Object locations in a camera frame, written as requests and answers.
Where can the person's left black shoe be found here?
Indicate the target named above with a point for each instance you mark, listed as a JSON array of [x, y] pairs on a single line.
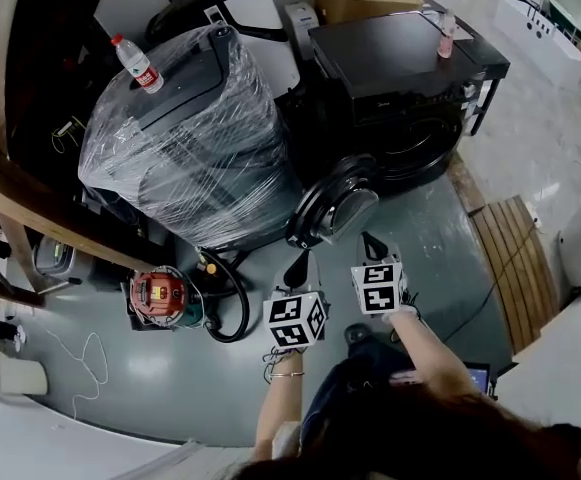
[[357, 333]]

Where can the pink phone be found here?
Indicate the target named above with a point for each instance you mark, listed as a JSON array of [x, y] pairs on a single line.
[[405, 377]]

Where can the person's blue jeans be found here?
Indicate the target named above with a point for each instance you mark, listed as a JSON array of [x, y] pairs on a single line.
[[350, 383]]

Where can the plastic-wrapped grey appliance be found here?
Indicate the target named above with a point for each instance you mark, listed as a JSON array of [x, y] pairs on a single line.
[[195, 158]]

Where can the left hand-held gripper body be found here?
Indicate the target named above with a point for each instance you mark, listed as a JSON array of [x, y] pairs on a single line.
[[290, 318]]

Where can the wooden beam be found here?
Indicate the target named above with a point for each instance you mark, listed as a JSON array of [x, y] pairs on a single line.
[[45, 198]]

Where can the pink floral bottle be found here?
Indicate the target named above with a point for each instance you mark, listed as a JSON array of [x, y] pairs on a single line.
[[446, 40]]

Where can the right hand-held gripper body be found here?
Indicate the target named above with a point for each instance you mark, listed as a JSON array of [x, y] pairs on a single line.
[[377, 290]]

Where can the wooden slatted board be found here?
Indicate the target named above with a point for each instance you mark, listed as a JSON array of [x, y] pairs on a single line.
[[515, 273]]

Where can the brown wooden plank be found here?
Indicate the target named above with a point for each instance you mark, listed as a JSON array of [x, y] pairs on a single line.
[[465, 188]]

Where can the grey bin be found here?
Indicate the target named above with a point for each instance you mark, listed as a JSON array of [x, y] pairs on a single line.
[[55, 260]]

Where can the small white box device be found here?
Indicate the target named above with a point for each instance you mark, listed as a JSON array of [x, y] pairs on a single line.
[[302, 28]]

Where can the person's right forearm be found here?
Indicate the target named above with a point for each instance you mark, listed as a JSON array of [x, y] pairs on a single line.
[[430, 353]]

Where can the long white cabinet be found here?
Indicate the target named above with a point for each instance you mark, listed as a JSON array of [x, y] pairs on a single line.
[[545, 50]]

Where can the clear water bottle red label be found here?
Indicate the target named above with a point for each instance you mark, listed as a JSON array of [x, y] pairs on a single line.
[[140, 68]]

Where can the white and black exercise machine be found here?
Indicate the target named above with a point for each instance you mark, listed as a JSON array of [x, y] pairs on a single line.
[[250, 3]]

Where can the white power strip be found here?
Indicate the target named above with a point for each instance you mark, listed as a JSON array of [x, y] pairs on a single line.
[[536, 220]]

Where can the black washing machine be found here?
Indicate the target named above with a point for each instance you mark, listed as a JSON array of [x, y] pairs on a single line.
[[385, 53]]

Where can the round washer door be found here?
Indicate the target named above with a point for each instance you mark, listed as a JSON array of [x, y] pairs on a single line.
[[320, 203]]

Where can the dark tablet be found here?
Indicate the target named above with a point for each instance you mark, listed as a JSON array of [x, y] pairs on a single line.
[[477, 375]]

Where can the person's left forearm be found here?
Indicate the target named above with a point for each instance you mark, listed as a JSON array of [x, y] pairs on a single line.
[[280, 398]]

